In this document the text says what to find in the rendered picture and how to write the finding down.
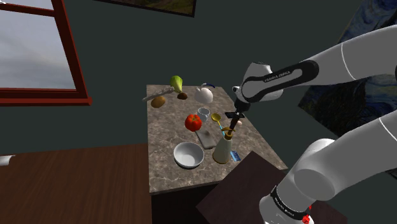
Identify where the white cup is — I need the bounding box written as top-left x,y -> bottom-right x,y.
197,107 -> 211,123

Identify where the cream soap dispenser bottle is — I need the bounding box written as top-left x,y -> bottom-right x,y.
212,126 -> 237,165

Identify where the red bell pepper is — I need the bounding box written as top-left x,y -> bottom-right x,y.
184,113 -> 204,132

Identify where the white bowl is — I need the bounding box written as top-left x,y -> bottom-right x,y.
172,141 -> 205,169

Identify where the green lettuce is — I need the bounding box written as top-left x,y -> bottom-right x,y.
169,75 -> 184,94

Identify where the brown potato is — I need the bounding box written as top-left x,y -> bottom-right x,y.
150,95 -> 167,109

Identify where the silver knife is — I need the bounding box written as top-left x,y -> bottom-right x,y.
142,86 -> 176,102

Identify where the red framed window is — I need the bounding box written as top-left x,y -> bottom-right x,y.
0,0 -> 93,108

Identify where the gold spoon with blue handle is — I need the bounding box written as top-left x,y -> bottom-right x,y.
211,113 -> 226,136

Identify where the white kettle with blue handle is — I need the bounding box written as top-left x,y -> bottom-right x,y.
193,82 -> 216,105

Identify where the blue swirled wall painting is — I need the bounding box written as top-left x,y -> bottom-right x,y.
297,0 -> 397,179

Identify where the dark framed wall picture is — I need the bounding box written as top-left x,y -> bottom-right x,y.
93,0 -> 198,18

